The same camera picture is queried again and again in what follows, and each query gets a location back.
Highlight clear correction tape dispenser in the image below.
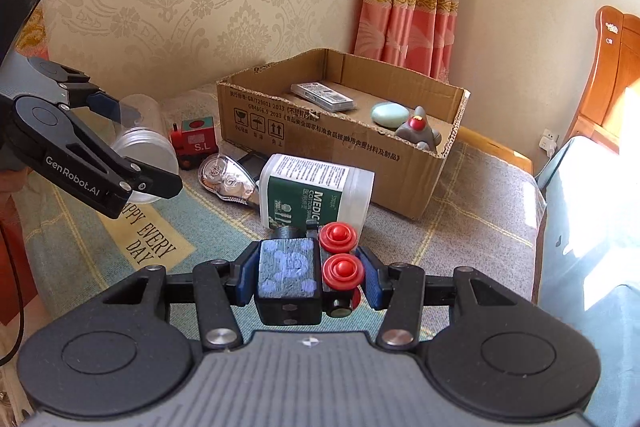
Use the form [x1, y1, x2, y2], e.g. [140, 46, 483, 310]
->
[198, 153, 260, 209]

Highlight brown cardboard box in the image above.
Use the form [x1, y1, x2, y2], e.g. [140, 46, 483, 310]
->
[217, 49, 470, 220]

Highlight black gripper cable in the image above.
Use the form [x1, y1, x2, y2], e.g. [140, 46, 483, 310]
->
[0, 221, 26, 368]

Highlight clear jar with silver lid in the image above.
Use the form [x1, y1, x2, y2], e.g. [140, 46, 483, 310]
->
[112, 94, 179, 174]

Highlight mint green round case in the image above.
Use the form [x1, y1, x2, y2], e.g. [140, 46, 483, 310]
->
[371, 102, 410, 131]

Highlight black toy train wagon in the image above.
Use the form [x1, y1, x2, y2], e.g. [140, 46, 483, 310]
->
[254, 221, 366, 326]

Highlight white wall socket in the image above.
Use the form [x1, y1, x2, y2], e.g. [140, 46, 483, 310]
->
[539, 129, 560, 159]

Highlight light blue bed sheet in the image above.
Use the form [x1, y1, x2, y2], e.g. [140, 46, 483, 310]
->
[537, 136, 639, 426]

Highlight wooden bed headboard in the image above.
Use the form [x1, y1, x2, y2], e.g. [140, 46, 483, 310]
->
[564, 5, 640, 153]

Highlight red toy train engine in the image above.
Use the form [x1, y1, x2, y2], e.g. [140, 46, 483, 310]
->
[169, 116, 218, 170]

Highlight grey dog squeaky toy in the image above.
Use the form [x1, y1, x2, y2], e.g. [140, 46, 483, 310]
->
[395, 106, 442, 152]

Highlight plaid table cloth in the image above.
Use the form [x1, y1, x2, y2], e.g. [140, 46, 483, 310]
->
[14, 141, 546, 317]

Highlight black digital timer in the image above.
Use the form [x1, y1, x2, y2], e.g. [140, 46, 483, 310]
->
[236, 152, 270, 176]

